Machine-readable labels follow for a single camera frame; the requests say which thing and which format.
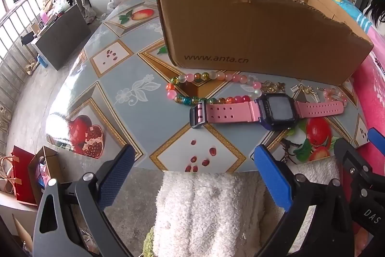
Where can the beige handbag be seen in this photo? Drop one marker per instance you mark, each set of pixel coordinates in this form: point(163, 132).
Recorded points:
point(6, 175)

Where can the fruit print tablecloth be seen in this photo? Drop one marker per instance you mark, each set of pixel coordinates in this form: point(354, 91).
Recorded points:
point(135, 124)

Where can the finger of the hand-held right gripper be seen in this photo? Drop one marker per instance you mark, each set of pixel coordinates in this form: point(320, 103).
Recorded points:
point(353, 159)
point(377, 138)

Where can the grey cabinet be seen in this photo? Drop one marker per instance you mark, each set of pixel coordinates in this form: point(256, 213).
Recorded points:
point(63, 34)

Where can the gold butterfly charm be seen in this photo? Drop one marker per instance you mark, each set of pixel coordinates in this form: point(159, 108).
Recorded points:
point(272, 90)

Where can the red gift bag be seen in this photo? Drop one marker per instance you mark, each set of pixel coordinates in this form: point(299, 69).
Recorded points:
point(22, 172)

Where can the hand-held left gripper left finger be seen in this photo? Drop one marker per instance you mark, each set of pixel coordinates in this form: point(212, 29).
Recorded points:
point(117, 178)

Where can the brown paper bag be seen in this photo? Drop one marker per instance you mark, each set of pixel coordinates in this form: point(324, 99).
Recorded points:
point(48, 157)

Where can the metal window railing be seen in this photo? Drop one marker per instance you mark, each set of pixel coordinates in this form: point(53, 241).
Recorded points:
point(12, 43)

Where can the brown cardboard box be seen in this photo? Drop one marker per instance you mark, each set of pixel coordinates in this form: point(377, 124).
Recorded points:
point(240, 34)

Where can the black tuft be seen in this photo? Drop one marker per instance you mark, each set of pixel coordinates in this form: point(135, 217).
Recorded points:
point(376, 11)

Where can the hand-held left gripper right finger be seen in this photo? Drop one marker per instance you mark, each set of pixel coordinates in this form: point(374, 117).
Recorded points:
point(273, 175)

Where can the pink floral blanket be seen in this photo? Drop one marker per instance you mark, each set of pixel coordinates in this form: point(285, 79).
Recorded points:
point(373, 88)

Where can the white fluffy robe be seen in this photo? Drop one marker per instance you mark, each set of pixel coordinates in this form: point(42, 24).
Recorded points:
point(204, 208)

